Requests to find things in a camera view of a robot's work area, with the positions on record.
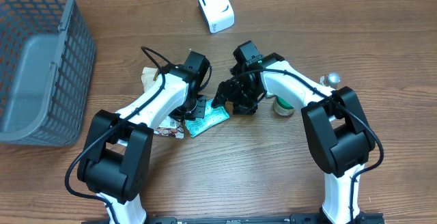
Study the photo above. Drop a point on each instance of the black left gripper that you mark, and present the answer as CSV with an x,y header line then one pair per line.
x,y
197,110

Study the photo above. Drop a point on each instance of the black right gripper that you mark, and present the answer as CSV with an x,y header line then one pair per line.
x,y
230,93

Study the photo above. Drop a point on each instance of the mint green tissue pack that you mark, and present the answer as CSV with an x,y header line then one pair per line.
x,y
212,117

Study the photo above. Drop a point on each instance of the brown white snack bag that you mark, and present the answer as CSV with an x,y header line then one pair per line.
x,y
169,127

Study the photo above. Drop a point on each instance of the green white can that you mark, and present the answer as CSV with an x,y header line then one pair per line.
x,y
281,107

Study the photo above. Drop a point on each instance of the yellow drink bottle grey cap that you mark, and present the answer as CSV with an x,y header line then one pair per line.
x,y
330,80

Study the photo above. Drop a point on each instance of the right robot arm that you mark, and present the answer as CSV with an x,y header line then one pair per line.
x,y
336,128

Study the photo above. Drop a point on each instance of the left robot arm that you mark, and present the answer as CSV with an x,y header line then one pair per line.
x,y
116,155

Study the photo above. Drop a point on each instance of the white barcode scanner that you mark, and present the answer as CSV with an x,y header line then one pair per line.
x,y
218,14

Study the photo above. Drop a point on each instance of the dark grey plastic basket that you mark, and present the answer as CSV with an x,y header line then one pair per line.
x,y
47,62

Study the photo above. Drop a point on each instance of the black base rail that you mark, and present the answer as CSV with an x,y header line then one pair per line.
x,y
232,220

